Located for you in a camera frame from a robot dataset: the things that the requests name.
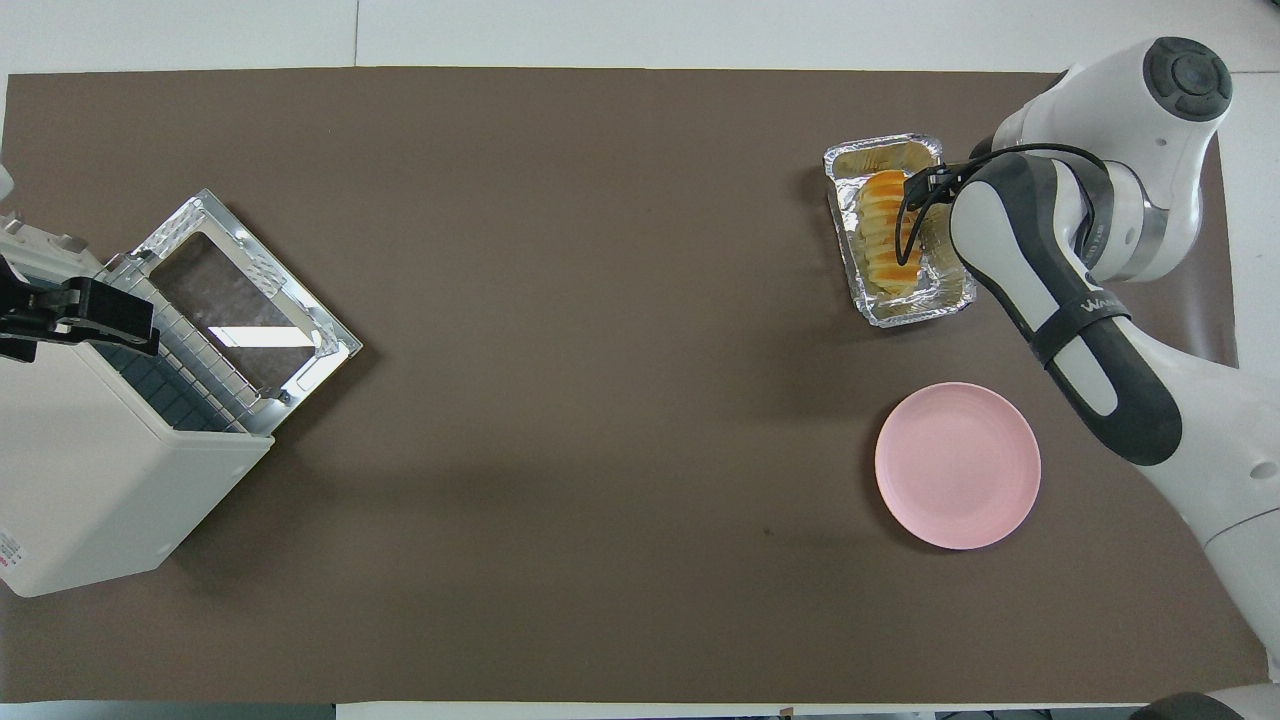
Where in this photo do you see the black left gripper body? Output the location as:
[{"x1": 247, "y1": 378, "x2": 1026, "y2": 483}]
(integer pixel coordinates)
[{"x1": 0, "y1": 255, "x2": 71, "y2": 363}]

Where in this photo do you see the aluminium foil tray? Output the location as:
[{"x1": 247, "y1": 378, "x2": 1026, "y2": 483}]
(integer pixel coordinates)
[{"x1": 823, "y1": 134, "x2": 977, "y2": 329}]

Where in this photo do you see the metal wire oven rack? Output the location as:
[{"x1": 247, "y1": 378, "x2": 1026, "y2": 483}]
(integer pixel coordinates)
[{"x1": 70, "y1": 255, "x2": 276, "y2": 436}]

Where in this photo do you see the cream toaster oven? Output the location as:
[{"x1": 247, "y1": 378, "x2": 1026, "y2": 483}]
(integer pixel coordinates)
[{"x1": 0, "y1": 188, "x2": 363, "y2": 599}]

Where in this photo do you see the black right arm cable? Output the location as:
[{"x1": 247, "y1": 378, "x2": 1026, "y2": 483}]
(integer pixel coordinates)
[{"x1": 893, "y1": 145, "x2": 1113, "y2": 271}]

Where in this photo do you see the golden sliced bread loaf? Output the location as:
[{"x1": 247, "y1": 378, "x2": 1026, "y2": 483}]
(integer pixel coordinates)
[{"x1": 858, "y1": 170, "x2": 926, "y2": 293}]

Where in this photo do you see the pink round plate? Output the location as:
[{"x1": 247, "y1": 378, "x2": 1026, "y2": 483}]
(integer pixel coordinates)
[{"x1": 874, "y1": 382, "x2": 1042, "y2": 551}]

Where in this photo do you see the glass oven door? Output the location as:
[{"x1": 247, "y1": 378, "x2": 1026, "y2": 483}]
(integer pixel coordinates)
[{"x1": 130, "y1": 188, "x2": 363, "y2": 406}]

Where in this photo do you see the brown table mat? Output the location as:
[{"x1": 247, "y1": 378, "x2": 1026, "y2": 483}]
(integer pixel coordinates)
[{"x1": 0, "y1": 67, "x2": 1271, "y2": 706}]

